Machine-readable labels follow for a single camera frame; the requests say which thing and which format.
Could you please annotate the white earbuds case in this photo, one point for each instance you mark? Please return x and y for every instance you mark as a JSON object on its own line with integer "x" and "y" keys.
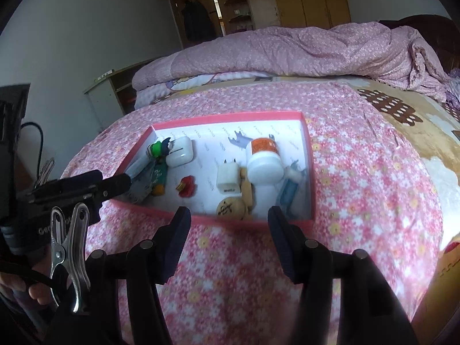
{"x": 180, "y": 152}

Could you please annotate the dark wooden headboard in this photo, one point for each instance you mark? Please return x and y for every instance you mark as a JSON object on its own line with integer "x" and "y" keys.
{"x": 439, "y": 32}

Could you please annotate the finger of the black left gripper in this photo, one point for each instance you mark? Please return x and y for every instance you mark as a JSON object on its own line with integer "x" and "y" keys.
{"x": 114, "y": 186}
{"x": 65, "y": 188}

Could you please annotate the pink shallow cardboard box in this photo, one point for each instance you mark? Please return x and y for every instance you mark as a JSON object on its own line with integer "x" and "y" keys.
{"x": 211, "y": 147}

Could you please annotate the purple floral quilt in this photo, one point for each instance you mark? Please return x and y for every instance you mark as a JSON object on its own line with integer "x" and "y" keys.
{"x": 398, "y": 57}

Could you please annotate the metal spring clamp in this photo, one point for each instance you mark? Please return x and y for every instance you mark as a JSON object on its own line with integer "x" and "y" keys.
{"x": 45, "y": 172}

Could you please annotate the white usb charger plug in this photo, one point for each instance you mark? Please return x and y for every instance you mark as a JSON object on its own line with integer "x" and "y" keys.
{"x": 228, "y": 178}

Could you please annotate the green lighter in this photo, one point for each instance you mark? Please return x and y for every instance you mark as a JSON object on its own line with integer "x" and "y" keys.
{"x": 159, "y": 176}

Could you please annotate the person hand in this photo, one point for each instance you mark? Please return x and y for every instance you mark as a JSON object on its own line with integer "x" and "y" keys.
{"x": 39, "y": 292}

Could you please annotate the grey bedside cabinet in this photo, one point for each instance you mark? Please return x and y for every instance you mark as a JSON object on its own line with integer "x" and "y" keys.
{"x": 112, "y": 95}

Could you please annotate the wooden wardrobe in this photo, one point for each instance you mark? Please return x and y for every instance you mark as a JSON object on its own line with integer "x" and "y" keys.
{"x": 203, "y": 20}

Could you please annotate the green blue cartoon figurine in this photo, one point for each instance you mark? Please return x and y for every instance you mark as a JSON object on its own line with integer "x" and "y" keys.
{"x": 159, "y": 149}

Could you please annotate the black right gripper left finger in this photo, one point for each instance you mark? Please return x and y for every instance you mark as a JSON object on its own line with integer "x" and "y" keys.
{"x": 154, "y": 260}

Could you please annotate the red small hair clip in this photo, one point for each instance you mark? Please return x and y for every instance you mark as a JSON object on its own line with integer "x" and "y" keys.
{"x": 186, "y": 187}

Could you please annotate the wooden chess piece disc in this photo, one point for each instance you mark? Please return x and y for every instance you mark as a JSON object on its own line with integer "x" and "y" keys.
{"x": 232, "y": 209}

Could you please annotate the grey curved claw tool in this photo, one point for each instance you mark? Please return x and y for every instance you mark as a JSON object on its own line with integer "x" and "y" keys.
{"x": 241, "y": 141}

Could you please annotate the white jar orange label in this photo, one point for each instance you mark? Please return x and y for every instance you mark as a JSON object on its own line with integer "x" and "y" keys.
{"x": 263, "y": 162}

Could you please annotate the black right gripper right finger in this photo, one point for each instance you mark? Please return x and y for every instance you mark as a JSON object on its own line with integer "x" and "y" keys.
{"x": 304, "y": 259}

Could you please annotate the grey plastic block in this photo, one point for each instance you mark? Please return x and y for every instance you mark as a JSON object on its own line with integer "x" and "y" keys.
{"x": 140, "y": 188}

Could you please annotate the wooden stand piece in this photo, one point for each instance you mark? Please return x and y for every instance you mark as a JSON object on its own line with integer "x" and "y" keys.
{"x": 246, "y": 193}

